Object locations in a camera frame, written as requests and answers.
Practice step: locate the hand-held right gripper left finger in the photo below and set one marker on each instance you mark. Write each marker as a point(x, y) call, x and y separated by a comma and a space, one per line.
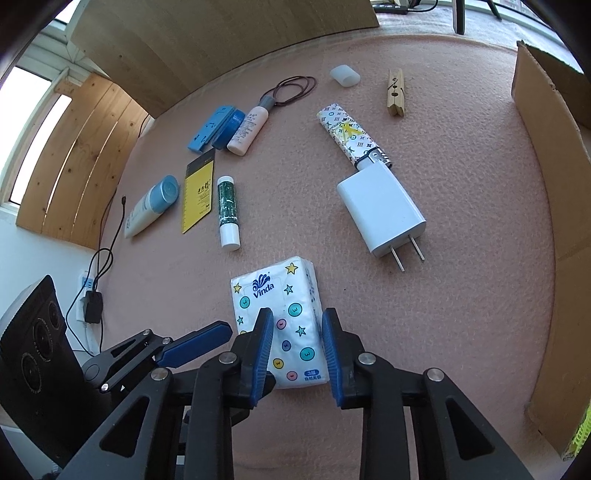
point(264, 341)

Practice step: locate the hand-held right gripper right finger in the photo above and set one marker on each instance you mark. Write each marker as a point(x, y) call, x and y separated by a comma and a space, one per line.
point(330, 341)

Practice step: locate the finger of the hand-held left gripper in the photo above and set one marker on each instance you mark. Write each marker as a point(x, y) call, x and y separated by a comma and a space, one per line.
point(198, 342)

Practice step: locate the white dotted tissue pack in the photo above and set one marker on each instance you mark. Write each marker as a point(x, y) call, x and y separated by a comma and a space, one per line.
point(286, 295)

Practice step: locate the small white bottle grey cap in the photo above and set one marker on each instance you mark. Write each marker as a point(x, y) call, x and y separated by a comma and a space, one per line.
point(247, 129)

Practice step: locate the purple hair band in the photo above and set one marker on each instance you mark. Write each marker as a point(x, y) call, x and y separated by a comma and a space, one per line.
point(315, 83)

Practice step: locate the cardboard box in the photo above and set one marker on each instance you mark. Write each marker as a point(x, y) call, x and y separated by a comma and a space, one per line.
point(554, 184)

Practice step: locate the black power adapter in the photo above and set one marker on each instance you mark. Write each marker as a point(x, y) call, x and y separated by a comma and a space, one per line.
point(93, 307)

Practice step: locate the white power strip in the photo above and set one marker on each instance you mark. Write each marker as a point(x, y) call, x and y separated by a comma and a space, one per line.
point(82, 281)

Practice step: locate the green lip balm tube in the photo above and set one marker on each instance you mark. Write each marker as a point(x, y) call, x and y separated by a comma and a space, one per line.
point(227, 203)

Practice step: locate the white charger plug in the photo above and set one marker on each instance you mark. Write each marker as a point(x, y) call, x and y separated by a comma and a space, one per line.
point(378, 207)

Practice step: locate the white bottle blue cap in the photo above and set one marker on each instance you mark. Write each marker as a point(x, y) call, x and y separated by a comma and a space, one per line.
point(147, 207)

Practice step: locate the yellow black card ruler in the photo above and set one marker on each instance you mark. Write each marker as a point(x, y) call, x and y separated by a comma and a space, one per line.
point(198, 194)

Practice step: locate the wooden plank panel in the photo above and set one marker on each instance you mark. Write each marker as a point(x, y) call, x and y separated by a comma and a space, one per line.
point(78, 161)

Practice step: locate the white patterned lighter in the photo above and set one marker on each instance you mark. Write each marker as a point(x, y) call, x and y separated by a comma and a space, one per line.
point(344, 129)

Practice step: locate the blue plastic stand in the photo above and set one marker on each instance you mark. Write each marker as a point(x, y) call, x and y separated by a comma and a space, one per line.
point(207, 129)

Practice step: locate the round blue lid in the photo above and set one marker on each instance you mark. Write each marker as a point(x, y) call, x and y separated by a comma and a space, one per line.
point(231, 127)

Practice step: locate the wooden clothespin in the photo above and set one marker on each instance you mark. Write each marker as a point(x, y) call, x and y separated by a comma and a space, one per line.
point(396, 94)

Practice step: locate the translucent white plastic cap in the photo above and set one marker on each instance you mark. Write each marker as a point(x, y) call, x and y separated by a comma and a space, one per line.
point(344, 75)

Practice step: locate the yellow-green plastic item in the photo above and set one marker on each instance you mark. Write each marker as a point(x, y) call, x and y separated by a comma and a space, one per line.
point(581, 434)

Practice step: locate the light wooden board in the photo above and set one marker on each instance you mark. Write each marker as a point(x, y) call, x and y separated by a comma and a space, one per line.
point(207, 46)

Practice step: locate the black tripod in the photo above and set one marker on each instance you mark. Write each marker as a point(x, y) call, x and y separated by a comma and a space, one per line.
point(459, 18)

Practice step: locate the white checked sheet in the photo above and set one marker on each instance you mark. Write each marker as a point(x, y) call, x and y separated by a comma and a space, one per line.
point(485, 27)

